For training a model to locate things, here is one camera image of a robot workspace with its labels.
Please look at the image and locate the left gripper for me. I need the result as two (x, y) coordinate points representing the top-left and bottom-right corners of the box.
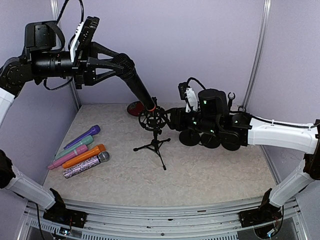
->
(29, 39), (123, 88)

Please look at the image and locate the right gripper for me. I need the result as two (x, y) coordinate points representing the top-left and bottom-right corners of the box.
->
(161, 106), (221, 136)

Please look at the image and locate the black tripod shock-mount stand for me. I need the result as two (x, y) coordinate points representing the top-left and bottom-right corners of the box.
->
(133, 97), (171, 171)

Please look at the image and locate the black stand of orange microphone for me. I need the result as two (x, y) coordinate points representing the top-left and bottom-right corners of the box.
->
(179, 129), (201, 147)

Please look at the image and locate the black microphone orange ring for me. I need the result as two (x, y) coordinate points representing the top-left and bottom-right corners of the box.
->
(113, 52), (157, 112)

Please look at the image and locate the black stand of pink microphone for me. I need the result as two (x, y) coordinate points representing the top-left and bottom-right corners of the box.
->
(200, 133), (221, 149)

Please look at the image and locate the black stand of teal microphone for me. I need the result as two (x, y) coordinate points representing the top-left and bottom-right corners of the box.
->
(216, 108), (249, 151)

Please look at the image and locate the rhinestone silver microphone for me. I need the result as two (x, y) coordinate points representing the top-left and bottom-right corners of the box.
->
(63, 151), (110, 179)

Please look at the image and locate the purple microphone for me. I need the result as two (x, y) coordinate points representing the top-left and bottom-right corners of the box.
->
(63, 124), (101, 150)

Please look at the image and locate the teal microphone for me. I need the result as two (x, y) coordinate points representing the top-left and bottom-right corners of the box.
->
(54, 135), (94, 160)

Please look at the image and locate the pink microphone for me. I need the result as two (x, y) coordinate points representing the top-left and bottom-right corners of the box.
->
(47, 145), (88, 170)

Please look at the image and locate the black stand of purple microphone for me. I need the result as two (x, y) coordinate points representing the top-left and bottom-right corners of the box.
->
(227, 92), (236, 111)

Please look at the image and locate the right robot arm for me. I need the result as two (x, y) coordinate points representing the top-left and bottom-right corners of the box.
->
(160, 88), (320, 228)

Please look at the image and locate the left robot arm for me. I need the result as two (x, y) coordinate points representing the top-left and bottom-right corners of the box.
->
(0, 19), (125, 240)

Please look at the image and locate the red floral plate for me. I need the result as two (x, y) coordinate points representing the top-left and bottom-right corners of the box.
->
(126, 101), (145, 117)

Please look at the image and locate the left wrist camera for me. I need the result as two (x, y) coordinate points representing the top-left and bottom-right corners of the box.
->
(69, 16), (100, 63)

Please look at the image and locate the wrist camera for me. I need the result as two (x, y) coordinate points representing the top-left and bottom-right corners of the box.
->
(178, 82), (199, 113)
(69, 16), (100, 63)

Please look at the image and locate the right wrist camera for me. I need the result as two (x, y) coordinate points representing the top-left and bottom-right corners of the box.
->
(178, 82), (199, 113)

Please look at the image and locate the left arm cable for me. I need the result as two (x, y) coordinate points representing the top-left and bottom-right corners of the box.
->
(56, 0), (85, 28)

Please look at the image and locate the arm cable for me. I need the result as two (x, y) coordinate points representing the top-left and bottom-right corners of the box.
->
(56, 0), (85, 28)
(186, 77), (208, 91)

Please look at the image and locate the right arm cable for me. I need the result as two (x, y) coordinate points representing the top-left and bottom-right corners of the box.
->
(186, 77), (208, 91)

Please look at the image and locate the front aluminium rail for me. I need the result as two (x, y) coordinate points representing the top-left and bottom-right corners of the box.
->
(13, 197), (311, 240)

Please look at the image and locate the right aluminium frame post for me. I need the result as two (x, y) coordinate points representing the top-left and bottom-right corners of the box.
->
(239, 0), (272, 111)

